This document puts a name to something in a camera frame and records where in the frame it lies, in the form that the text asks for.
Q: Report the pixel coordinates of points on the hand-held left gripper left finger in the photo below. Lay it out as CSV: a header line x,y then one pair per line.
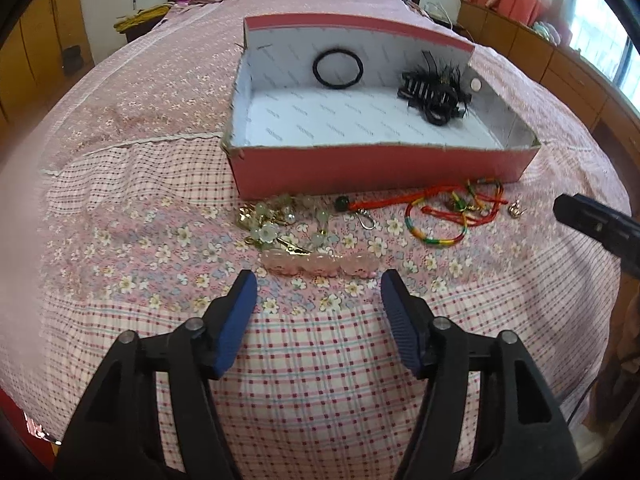
x,y
235,330

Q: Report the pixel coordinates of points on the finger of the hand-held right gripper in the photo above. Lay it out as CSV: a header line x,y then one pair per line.
x,y
585,215

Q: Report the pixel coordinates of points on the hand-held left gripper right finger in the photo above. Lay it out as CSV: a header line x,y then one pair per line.
x,y
400,325

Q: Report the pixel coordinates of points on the pink three-figure hair clip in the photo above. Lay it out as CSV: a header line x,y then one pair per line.
x,y
315,265

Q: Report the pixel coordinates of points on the green bead charm silver clasp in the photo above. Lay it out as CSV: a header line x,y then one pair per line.
x,y
342,203

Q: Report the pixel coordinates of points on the red cardboard box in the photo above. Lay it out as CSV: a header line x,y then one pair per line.
x,y
350,167

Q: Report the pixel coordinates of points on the gold alligator hair clip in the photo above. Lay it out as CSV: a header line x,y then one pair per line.
x,y
295,246

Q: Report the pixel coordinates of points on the long wooden cabinet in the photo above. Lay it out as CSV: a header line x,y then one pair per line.
x,y
575,70

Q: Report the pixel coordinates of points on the window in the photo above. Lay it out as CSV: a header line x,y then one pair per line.
x,y
600,35

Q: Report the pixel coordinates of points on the pastel plush toy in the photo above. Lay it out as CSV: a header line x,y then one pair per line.
x,y
547,32

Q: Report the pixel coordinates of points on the black feather hair clip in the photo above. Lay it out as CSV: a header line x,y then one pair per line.
x,y
420,87

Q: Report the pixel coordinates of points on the pink floral bedspread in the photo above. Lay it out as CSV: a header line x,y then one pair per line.
x,y
150,110

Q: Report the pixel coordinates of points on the dark wooden nightstand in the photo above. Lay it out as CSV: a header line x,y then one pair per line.
x,y
142,34

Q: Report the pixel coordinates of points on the black hanging bag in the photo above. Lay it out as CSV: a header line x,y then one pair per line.
x,y
72,60

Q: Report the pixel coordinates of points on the yellow folded cloth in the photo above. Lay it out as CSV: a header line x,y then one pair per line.
x,y
140,17

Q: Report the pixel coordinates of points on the wooden wardrobe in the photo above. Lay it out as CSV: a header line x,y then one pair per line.
x,y
40,35

